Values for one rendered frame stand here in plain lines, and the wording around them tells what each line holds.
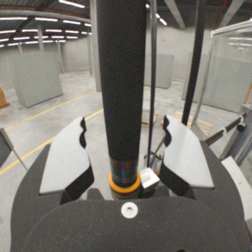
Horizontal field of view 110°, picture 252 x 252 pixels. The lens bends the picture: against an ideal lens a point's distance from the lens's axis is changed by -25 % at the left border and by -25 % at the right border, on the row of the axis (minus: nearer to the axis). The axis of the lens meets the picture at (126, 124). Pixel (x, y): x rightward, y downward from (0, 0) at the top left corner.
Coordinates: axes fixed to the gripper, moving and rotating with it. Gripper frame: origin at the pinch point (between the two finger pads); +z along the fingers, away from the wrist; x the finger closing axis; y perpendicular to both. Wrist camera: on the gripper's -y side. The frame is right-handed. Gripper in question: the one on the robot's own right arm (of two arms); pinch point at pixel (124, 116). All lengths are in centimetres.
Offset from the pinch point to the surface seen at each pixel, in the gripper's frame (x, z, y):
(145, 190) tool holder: 3.0, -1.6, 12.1
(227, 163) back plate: 45, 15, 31
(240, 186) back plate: 43, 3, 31
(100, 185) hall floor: -38, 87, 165
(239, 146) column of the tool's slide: 64, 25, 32
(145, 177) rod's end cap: 3.1, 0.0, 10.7
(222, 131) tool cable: 26.0, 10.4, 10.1
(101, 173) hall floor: -39, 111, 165
